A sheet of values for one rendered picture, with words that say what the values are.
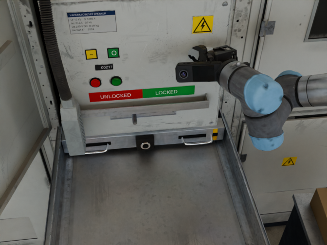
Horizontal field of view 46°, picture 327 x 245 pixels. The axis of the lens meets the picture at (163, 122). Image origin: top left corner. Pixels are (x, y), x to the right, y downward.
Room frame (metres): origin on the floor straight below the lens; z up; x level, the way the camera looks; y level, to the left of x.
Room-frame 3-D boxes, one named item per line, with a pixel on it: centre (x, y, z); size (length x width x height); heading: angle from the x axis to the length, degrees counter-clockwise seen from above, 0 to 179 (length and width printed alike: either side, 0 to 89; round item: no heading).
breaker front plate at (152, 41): (0.91, 0.06, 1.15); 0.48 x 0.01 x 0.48; 97
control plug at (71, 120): (0.82, 0.26, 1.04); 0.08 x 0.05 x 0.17; 7
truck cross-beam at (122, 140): (0.93, 0.07, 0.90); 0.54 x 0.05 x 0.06; 97
